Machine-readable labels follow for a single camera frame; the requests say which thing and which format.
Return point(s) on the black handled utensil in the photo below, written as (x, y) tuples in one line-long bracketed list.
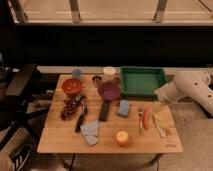
[(81, 117)]

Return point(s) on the green plastic tray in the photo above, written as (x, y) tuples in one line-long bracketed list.
[(141, 82)]

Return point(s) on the white jar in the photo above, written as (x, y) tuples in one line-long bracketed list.
[(109, 73)]

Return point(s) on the black white sneaker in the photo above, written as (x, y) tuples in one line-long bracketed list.
[(20, 157)]

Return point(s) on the blue sponge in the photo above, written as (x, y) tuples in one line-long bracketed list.
[(123, 108)]

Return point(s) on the red bowl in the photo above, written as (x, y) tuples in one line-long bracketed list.
[(72, 87)]

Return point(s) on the grey blue cloth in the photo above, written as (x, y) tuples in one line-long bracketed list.
[(91, 131)]

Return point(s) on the blue cup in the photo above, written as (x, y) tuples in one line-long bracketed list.
[(77, 73)]

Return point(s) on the purple bowl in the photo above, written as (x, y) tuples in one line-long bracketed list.
[(109, 91)]

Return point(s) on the orange apple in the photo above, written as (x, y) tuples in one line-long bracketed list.
[(122, 138)]

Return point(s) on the wooden folding table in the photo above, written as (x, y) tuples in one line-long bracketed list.
[(60, 137)]

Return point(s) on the black brush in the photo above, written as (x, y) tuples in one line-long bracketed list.
[(104, 111)]

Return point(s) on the beige handled knife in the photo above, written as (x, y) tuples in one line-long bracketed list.
[(157, 124)]

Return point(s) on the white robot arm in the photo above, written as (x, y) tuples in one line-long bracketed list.
[(188, 83)]

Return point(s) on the purple grape bunch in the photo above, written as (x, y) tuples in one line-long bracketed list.
[(69, 109)]

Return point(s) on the yellow banana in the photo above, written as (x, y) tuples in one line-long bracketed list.
[(157, 110)]

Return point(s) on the metal fork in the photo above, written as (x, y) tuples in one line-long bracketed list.
[(140, 113)]

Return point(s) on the black office chair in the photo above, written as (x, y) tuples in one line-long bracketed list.
[(17, 98)]

